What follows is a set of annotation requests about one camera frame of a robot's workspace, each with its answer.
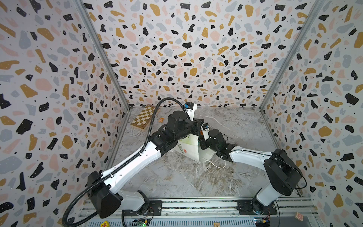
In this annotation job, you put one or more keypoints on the white paper bag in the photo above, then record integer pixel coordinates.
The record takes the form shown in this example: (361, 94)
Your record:
(191, 148)

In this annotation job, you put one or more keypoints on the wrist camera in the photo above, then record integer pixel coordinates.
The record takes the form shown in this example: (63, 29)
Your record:
(205, 129)
(190, 108)

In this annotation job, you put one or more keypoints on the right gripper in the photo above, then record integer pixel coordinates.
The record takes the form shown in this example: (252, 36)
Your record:
(203, 141)

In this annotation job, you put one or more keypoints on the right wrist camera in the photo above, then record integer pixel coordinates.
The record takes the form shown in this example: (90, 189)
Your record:
(205, 129)

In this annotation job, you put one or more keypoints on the pink wooden block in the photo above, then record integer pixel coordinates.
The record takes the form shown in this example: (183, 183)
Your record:
(299, 216)

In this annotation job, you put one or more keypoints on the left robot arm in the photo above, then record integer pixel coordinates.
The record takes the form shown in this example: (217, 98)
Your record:
(108, 196)

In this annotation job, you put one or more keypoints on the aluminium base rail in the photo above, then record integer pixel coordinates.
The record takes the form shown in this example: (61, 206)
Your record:
(217, 212)

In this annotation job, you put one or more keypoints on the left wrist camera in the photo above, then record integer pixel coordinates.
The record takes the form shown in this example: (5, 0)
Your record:
(190, 108)

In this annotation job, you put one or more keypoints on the green circuit board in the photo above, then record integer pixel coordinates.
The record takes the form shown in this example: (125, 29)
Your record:
(140, 223)

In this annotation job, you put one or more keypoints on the wooden chessboard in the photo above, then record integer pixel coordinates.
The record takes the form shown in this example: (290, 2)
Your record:
(143, 119)

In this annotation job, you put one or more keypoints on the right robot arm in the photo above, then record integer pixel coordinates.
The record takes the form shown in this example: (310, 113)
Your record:
(282, 173)

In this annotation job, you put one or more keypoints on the yellow block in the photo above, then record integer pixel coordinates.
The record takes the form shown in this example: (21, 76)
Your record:
(105, 224)

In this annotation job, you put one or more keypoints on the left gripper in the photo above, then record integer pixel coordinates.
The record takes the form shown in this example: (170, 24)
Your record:
(196, 124)

